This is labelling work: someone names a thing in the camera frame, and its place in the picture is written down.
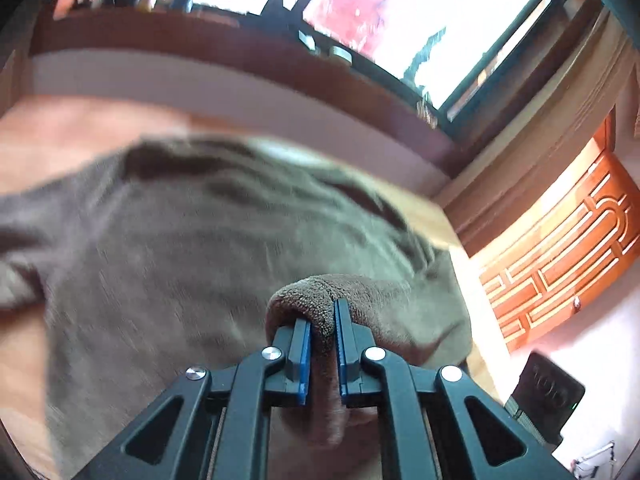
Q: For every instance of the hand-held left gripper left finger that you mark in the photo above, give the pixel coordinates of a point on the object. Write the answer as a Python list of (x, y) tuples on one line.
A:
[(301, 360)]

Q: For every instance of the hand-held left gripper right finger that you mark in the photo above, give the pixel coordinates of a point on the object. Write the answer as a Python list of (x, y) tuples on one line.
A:
[(342, 355)]

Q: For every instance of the brown fleece garment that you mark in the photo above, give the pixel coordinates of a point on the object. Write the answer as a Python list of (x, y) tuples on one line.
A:
[(190, 240)]

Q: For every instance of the black speaker box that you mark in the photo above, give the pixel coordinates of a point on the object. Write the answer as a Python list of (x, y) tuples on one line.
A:
[(547, 395)]

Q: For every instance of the carved orange wooden panel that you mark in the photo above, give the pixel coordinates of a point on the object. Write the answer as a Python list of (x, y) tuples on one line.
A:
[(565, 255)]

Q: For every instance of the white metal rack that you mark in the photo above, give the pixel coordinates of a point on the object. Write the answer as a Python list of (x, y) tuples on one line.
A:
[(595, 462)]

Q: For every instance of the small glass jar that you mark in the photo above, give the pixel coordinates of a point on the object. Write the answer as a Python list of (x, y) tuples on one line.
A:
[(341, 53)]

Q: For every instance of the brown wooden windowsill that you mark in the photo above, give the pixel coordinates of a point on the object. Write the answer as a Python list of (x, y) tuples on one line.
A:
[(210, 42)]

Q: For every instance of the dark framed window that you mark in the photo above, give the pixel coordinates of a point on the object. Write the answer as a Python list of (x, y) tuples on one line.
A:
[(430, 5)]

